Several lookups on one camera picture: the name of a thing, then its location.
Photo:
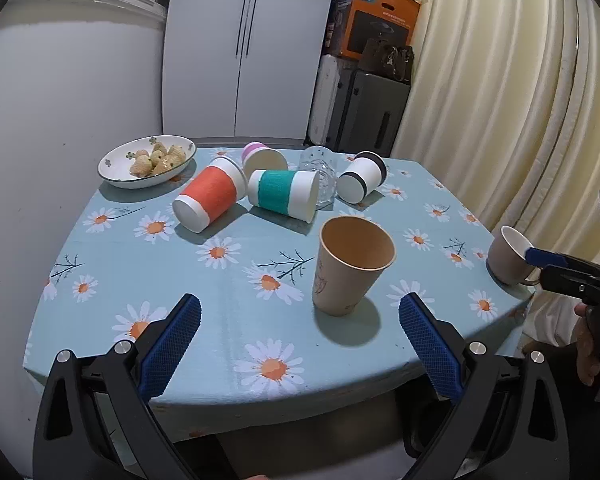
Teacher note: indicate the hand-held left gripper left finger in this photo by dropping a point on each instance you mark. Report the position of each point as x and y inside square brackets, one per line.
[172, 345]

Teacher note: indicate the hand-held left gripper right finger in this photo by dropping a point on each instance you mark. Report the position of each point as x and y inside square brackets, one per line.
[430, 345]

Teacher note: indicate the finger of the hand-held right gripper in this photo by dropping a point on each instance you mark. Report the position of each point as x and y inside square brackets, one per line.
[562, 280]
[542, 256]

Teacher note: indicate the beige mug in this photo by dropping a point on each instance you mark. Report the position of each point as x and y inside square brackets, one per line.
[505, 255]

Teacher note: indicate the brown paper cup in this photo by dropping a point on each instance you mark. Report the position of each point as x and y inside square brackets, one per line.
[347, 280]

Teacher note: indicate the orange banded white cup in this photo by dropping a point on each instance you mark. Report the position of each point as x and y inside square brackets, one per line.
[210, 192]

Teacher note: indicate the black banded white cup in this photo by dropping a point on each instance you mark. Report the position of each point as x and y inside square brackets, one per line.
[362, 175]

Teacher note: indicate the green banded white cup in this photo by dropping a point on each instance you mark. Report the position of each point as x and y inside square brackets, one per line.
[280, 192]

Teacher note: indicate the pink banded white cup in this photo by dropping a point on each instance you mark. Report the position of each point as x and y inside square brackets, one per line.
[266, 160]

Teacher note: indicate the clear glass cup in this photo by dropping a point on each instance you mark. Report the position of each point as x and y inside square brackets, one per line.
[322, 167]

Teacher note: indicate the person's right hand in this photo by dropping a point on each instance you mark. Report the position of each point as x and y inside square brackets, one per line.
[586, 350]

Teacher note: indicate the blue daisy print tablecloth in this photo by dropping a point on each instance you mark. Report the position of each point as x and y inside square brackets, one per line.
[220, 300]

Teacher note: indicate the cream curtain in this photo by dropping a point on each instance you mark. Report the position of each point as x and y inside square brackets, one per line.
[505, 85]

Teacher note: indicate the pile of beige snacks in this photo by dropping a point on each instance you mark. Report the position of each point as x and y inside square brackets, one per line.
[155, 160]

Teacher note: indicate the white flower print plate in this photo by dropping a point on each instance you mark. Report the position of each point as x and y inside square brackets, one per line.
[117, 165]

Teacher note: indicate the grey suitcase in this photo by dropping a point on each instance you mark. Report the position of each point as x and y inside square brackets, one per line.
[372, 115]

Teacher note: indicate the dark brown handbag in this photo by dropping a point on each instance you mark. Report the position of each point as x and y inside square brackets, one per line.
[387, 62]

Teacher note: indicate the white suitcase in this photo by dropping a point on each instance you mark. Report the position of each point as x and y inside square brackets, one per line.
[322, 100]

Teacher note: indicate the orange and black cardboard box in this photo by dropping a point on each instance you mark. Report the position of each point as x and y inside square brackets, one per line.
[380, 12]

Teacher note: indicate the white refrigerator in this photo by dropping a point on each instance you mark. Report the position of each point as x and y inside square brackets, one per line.
[205, 50]

